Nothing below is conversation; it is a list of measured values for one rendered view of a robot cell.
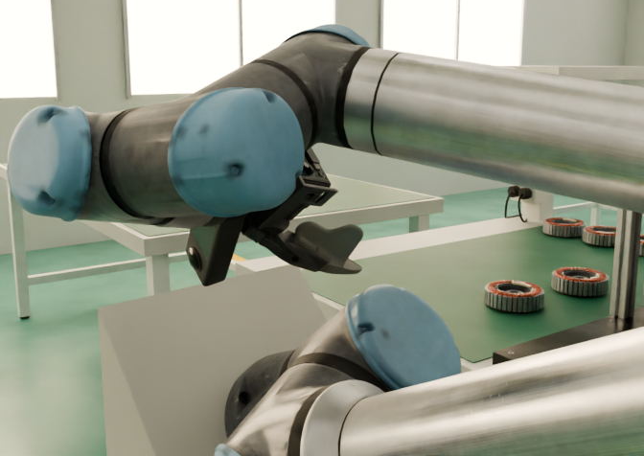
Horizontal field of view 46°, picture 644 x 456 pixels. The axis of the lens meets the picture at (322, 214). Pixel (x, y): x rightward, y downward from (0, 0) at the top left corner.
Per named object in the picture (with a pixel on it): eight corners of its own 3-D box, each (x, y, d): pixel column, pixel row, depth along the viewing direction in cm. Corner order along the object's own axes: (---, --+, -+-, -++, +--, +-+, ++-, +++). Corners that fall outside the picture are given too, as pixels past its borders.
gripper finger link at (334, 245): (397, 262, 71) (325, 211, 67) (353, 297, 73) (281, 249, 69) (393, 241, 73) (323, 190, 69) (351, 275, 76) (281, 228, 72)
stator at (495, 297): (525, 318, 139) (527, 299, 138) (472, 306, 146) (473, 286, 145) (553, 305, 147) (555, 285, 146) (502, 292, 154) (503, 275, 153)
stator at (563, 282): (542, 291, 155) (543, 274, 154) (563, 279, 164) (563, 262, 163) (597, 302, 148) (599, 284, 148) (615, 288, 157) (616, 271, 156)
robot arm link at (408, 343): (407, 396, 77) (494, 339, 68) (346, 492, 67) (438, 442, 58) (325, 312, 77) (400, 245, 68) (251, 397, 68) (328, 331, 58)
